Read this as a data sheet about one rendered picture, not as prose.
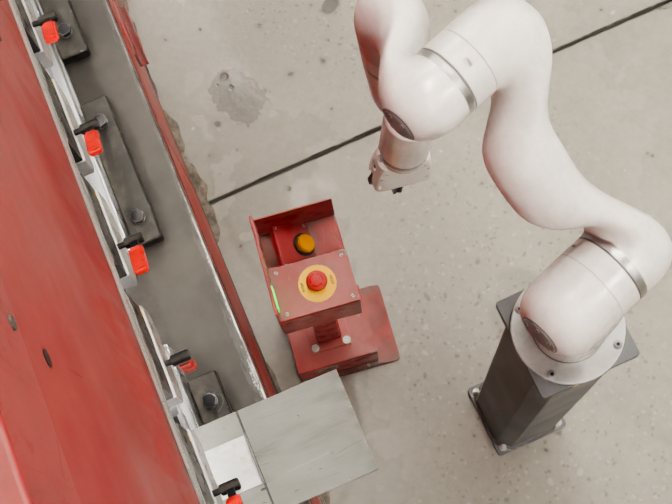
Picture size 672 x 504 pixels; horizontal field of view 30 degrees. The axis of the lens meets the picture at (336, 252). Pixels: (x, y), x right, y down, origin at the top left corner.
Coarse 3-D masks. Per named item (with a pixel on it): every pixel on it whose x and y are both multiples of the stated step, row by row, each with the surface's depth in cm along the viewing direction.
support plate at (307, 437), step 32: (320, 384) 209; (224, 416) 208; (256, 416) 208; (288, 416) 208; (320, 416) 208; (352, 416) 207; (256, 448) 207; (288, 448) 207; (320, 448) 206; (352, 448) 206; (288, 480) 205; (320, 480) 205; (352, 480) 205
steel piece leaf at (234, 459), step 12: (228, 444) 207; (240, 444) 207; (216, 456) 207; (228, 456) 207; (240, 456) 206; (252, 456) 204; (216, 468) 206; (228, 468) 206; (240, 468) 206; (252, 468) 206; (216, 480) 206; (228, 480) 206; (240, 480) 205; (252, 480) 205; (240, 492) 205
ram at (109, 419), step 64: (0, 0) 177; (0, 64) 152; (0, 128) 133; (0, 192) 118; (64, 192) 160; (0, 256) 106; (64, 256) 140; (64, 320) 123; (128, 320) 170; (64, 384) 111; (128, 384) 147; (64, 448) 100; (128, 448) 129
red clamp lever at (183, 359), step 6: (174, 354) 186; (180, 354) 186; (186, 354) 186; (168, 360) 186; (174, 360) 186; (180, 360) 186; (186, 360) 186; (192, 360) 191; (174, 366) 186; (180, 366) 189; (186, 366) 190; (192, 366) 191; (186, 372) 194
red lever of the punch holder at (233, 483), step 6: (234, 480) 180; (222, 486) 179; (228, 486) 179; (234, 486) 179; (240, 486) 180; (216, 492) 180; (222, 492) 179; (228, 492) 179; (234, 492) 178; (228, 498) 177; (234, 498) 177; (240, 498) 177
